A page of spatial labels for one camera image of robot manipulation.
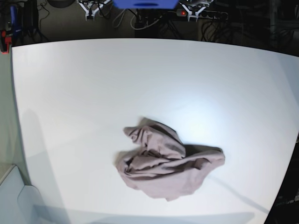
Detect mauve pink t-shirt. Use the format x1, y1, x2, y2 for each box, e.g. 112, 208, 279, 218
115, 119, 225, 201

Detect black power strip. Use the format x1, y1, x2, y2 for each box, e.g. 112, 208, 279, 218
176, 9, 228, 21

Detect blue plastic box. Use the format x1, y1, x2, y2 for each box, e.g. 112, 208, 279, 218
113, 0, 179, 9

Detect red and black clamp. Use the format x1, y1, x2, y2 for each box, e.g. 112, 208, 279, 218
0, 30, 12, 54

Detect white coiled cable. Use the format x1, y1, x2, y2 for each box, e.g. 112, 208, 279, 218
113, 9, 128, 29

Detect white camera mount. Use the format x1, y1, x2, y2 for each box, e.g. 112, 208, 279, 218
179, 0, 214, 21
77, 0, 112, 21

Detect blue clamp handle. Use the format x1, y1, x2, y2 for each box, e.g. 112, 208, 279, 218
10, 6, 17, 33

